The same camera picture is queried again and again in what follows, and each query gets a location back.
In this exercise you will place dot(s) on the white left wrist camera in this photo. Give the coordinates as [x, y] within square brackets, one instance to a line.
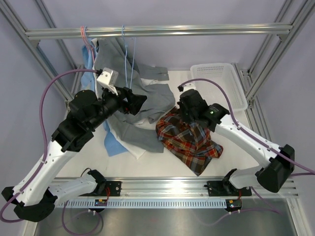
[107, 79]

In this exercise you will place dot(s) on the light blue shirt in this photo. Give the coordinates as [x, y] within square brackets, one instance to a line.
[88, 81]

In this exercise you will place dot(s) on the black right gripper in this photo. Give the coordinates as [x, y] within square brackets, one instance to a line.
[182, 107]

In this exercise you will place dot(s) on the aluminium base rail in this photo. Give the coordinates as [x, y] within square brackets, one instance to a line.
[180, 187]

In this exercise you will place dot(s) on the white plastic basket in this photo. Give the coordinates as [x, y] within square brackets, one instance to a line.
[226, 77]

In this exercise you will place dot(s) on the pink hanger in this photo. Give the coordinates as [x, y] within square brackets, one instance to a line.
[84, 38]
[91, 52]

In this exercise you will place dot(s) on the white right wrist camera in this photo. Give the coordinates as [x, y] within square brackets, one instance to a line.
[186, 87]

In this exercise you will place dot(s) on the aluminium frame left posts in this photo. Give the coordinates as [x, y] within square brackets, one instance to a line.
[20, 28]

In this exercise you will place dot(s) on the aluminium hanging rail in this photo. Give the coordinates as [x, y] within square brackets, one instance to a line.
[159, 31]

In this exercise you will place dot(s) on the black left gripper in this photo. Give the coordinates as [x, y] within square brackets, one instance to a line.
[136, 101]

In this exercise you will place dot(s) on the aluminium frame posts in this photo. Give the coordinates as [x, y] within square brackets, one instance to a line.
[20, 28]
[270, 53]

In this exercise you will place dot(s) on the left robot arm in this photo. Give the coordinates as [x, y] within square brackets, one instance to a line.
[34, 197]

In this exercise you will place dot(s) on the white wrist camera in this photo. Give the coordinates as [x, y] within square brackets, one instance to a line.
[186, 87]
[107, 79]

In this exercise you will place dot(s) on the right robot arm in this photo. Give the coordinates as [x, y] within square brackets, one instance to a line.
[274, 162]

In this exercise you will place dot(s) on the grey shirt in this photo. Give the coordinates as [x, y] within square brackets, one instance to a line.
[154, 80]

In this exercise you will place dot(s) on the aluminium frame right posts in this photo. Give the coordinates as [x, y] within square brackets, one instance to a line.
[270, 53]

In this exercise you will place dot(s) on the plaid shirt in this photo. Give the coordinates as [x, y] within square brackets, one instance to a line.
[190, 143]

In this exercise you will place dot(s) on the white slotted cable duct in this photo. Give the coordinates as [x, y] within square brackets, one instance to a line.
[145, 203]

